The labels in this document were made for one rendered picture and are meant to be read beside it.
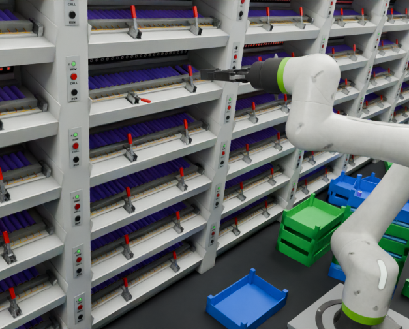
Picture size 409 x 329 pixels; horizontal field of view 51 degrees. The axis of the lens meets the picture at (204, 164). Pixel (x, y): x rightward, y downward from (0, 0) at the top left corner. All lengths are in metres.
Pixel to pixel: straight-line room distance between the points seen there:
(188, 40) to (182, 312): 1.09
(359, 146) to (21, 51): 0.84
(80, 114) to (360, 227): 0.89
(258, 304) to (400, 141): 1.09
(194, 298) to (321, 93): 1.19
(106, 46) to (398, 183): 0.92
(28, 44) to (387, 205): 1.08
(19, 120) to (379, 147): 0.91
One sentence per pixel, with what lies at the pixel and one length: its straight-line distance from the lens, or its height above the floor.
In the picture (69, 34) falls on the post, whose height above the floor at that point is 1.12.
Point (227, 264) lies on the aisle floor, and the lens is 2.18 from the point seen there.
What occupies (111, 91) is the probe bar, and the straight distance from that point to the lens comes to 1.39.
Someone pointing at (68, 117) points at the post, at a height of 0.90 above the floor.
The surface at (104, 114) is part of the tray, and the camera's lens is 1.32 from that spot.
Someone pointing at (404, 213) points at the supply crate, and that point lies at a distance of 2.05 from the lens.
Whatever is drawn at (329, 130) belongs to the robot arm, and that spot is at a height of 0.99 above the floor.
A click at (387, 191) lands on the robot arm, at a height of 0.76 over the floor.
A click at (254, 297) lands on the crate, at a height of 0.00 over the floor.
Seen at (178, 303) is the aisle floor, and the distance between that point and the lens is 1.94.
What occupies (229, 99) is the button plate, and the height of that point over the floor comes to 0.84.
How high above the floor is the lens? 1.31
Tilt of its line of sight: 24 degrees down
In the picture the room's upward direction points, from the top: 6 degrees clockwise
